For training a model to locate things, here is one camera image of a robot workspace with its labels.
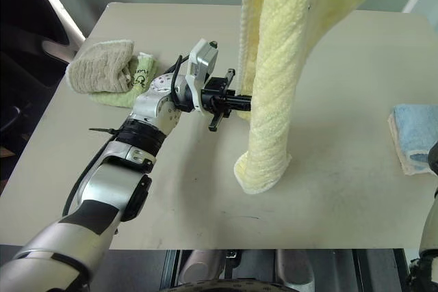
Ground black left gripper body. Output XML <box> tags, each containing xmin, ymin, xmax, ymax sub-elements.
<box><xmin>200</xmin><ymin>68</ymin><xmax>237</xmax><ymax>132</ymax></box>

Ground yellow terry towel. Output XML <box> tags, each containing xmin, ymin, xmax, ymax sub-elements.
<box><xmin>233</xmin><ymin>0</ymin><xmax>391</xmax><ymax>194</ymax></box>

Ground green folded towel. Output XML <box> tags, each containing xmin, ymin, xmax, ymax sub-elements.
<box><xmin>87</xmin><ymin>51</ymin><xmax>157</xmax><ymax>109</ymax></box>

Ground beige folded towel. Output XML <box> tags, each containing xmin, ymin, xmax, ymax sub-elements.
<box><xmin>68</xmin><ymin>39</ymin><xmax>136</xmax><ymax>94</ymax></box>

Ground blue folded towel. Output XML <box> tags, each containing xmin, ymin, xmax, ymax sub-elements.
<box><xmin>391</xmin><ymin>103</ymin><xmax>438</xmax><ymax>166</ymax></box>

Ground grey rounded shape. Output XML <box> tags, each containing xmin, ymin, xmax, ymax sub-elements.
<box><xmin>177</xmin><ymin>249</ymin><xmax>225</xmax><ymax>288</ymax></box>
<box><xmin>275</xmin><ymin>249</ymin><xmax>315</xmax><ymax>292</ymax></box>

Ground black dotted rounded shape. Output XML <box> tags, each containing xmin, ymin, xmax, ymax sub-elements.
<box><xmin>170</xmin><ymin>278</ymin><xmax>285</xmax><ymax>292</ymax></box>

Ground black chair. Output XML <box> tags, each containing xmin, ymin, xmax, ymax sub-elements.
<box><xmin>0</xmin><ymin>0</ymin><xmax>86</xmax><ymax>197</ymax></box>

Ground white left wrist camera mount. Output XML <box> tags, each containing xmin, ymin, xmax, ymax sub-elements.
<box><xmin>186</xmin><ymin>38</ymin><xmax>220</xmax><ymax>115</ymax></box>

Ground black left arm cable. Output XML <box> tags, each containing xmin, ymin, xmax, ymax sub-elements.
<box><xmin>61</xmin><ymin>54</ymin><xmax>192</xmax><ymax>220</ymax></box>

